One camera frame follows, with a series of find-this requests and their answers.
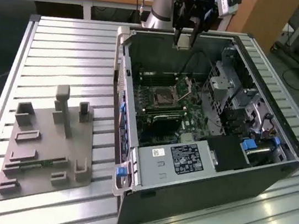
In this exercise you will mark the silver CPU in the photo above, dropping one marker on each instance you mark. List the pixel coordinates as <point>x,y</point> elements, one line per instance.
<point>182,42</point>

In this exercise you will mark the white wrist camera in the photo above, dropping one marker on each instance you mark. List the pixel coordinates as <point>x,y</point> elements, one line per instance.
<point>226,3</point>

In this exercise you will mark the black graphics card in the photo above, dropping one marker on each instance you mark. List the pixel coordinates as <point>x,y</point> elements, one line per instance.
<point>164,126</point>

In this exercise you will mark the silver metal drive cage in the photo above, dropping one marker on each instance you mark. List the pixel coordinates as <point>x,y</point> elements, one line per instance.
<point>220,85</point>

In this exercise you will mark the black PC case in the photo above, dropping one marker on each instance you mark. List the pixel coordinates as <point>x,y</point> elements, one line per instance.
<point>181,205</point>

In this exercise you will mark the wooden cabinet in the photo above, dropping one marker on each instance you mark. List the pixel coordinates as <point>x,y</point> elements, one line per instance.
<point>262,22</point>

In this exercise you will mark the green RAM stick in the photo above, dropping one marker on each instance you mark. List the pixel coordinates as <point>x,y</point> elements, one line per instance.
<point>44,163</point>

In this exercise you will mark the CPU socket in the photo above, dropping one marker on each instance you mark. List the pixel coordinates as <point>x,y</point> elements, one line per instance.
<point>163,95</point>

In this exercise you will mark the silver power supply unit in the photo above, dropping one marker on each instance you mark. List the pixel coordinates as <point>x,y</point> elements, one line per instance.
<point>157,171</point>

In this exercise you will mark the small silver chipset heatsink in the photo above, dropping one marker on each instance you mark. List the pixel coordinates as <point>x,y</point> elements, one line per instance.
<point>187,138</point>

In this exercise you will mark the blue case latch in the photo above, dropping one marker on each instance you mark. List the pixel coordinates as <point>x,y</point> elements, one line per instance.
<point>121,172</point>

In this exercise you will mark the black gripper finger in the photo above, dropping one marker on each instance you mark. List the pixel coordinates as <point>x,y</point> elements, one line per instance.
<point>177,36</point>
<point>195,37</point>

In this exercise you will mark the blue disk carrier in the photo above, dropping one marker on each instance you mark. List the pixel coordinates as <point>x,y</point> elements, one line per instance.
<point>248,146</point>

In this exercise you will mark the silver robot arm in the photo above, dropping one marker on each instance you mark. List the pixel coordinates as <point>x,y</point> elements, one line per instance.
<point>162,8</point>

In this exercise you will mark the green motherboard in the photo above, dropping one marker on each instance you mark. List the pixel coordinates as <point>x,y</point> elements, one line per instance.
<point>190,115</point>

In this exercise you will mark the black plastic shroud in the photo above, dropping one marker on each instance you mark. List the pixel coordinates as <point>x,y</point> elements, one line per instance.
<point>227,153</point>

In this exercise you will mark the grey parts rack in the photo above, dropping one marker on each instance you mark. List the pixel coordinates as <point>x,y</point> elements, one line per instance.
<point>50,145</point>

